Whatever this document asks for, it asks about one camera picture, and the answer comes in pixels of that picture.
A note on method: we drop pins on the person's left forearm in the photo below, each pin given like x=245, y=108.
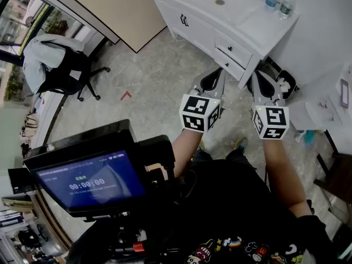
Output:
x=187, y=150

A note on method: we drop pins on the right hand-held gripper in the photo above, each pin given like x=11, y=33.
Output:
x=273, y=120

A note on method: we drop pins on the dark wooden chair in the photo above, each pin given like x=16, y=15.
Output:
x=336, y=177

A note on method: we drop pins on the glass window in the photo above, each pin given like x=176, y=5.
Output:
x=19, y=12

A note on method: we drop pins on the black chest rig mount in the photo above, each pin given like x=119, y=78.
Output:
x=162, y=158

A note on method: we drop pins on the person's black printed shirt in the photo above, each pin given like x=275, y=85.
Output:
x=233, y=202

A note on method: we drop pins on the white cabinet drawer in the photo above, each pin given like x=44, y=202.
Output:
x=239, y=53
x=236, y=71

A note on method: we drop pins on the black trash bin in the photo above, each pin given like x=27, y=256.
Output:
x=291, y=84

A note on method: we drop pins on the stack of books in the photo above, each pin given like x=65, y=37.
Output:
x=12, y=212

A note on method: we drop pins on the small round metal disc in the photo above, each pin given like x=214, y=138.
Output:
x=220, y=2

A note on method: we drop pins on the black monitor with blue screen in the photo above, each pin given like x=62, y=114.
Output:
x=90, y=180

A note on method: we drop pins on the green label water bottle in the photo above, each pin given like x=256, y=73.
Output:
x=286, y=8

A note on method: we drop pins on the white side table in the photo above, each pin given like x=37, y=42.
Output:
x=316, y=103

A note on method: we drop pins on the person's shoe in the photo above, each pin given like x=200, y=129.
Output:
x=202, y=145
x=241, y=144

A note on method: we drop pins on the beige board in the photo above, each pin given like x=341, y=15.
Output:
x=115, y=7

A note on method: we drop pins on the person's right forearm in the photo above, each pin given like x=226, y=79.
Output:
x=283, y=175

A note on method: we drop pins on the black office chair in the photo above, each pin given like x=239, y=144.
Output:
x=71, y=73

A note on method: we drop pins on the smartphone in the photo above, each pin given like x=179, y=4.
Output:
x=345, y=93

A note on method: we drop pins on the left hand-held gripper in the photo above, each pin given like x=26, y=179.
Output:
x=198, y=114

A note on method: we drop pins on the teal packet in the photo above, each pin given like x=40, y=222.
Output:
x=309, y=137

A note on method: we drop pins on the curved white desk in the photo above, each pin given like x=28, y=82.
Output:
x=46, y=111

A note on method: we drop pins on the white cabinet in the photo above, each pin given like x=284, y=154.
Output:
x=247, y=23

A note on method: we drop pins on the light grey jacket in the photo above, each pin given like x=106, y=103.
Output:
x=38, y=59

